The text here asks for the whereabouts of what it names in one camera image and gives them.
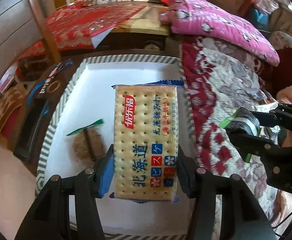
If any brown snack green wrapper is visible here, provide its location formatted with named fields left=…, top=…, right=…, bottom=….
left=66, top=119, right=106, bottom=167

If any soda cracker packet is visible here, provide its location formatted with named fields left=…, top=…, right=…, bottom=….
left=113, top=85, right=179, bottom=202

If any dark maroon cushion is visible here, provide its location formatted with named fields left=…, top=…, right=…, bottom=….
left=258, top=47, right=292, bottom=98

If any white maroon floral fleece blanket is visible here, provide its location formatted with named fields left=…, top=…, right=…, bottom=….
left=180, top=35, right=283, bottom=226

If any green striped white box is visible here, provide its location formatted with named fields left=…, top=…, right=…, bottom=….
left=35, top=54, right=192, bottom=239

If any tan rubber band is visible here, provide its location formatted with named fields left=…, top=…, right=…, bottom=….
left=46, top=80, right=61, bottom=93

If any pink penguin quilt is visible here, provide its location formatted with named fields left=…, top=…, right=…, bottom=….
left=158, top=0, right=280, bottom=67

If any red patterned tablecloth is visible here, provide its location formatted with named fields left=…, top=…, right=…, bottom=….
left=15, top=4, right=149, bottom=62

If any wooden chair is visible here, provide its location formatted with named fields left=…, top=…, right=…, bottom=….
left=28, top=0, right=61, bottom=63

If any blue lanyard strap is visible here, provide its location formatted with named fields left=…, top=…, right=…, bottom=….
left=26, top=60, right=74, bottom=117

